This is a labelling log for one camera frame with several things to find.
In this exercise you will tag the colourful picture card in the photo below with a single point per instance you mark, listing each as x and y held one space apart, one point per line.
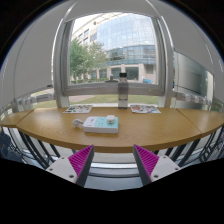
143 109
81 108

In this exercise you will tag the grey window frame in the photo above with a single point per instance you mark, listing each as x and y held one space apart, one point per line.
91 52

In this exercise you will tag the left colourful picture card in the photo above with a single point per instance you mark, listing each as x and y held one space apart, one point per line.
81 108

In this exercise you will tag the white power strip plug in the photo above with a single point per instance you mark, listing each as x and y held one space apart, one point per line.
77 122

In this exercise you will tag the white round charger plug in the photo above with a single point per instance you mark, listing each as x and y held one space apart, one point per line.
110 119

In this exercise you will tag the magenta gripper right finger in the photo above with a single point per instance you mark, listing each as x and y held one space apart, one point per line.
152 167

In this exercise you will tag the right colourful picture card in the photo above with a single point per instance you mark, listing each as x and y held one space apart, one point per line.
143 109

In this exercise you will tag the clear water bottle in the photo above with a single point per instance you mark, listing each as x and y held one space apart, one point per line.
123 91

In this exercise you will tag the wooden curved table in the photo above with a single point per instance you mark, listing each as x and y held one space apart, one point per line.
153 131

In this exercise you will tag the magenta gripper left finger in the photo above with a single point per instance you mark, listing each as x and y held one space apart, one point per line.
74 168

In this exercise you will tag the white teal power strip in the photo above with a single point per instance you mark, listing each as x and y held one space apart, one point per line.
94 124

